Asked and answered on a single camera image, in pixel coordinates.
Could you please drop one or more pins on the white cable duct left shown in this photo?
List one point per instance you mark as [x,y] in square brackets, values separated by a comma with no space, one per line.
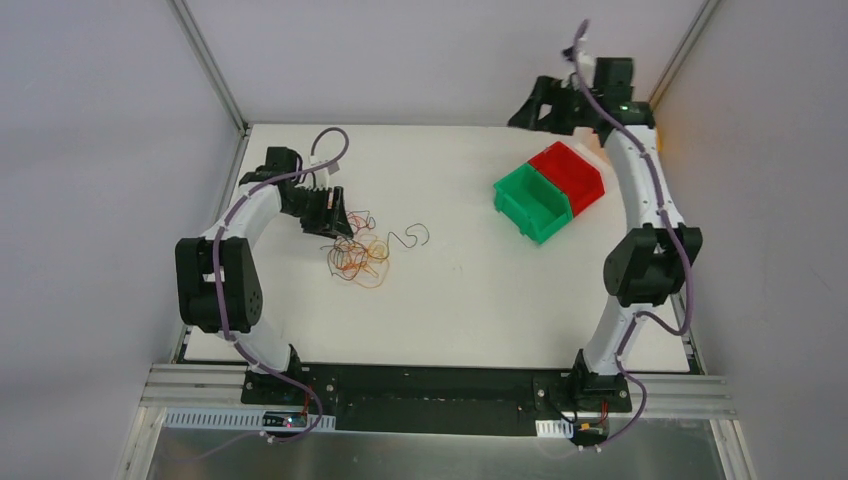
[276,421]

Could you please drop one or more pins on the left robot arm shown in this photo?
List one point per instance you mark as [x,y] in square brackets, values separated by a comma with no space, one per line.
[218,285]

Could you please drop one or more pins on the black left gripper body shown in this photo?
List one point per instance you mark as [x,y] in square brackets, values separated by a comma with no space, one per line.
[318,207]

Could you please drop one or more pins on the white cable duct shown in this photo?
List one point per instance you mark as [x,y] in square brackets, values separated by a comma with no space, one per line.
[558,428]
[276,421]

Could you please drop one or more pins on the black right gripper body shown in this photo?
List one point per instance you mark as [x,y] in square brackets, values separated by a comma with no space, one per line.
[548,105]

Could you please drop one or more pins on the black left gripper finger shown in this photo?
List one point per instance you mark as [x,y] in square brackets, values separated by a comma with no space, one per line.
[339,216]
[321,220]

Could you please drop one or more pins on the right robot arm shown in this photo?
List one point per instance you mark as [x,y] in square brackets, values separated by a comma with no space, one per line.
[648,274]

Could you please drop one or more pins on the aluminium frame rail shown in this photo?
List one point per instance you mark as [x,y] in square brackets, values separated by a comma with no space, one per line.
[220,386]

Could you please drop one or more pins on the red plastic bin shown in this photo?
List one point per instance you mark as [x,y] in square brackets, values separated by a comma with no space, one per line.
[572,174]

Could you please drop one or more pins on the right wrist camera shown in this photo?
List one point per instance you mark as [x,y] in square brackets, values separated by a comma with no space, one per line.
[576,55]

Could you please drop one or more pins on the white cable duct right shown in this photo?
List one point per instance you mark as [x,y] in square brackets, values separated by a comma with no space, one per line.
[558,428]

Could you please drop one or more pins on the green plastic bin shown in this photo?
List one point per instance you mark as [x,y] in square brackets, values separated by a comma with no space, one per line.
[534,204]

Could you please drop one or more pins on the clear plastic bin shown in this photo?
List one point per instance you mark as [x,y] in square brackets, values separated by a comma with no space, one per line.
[591,144]

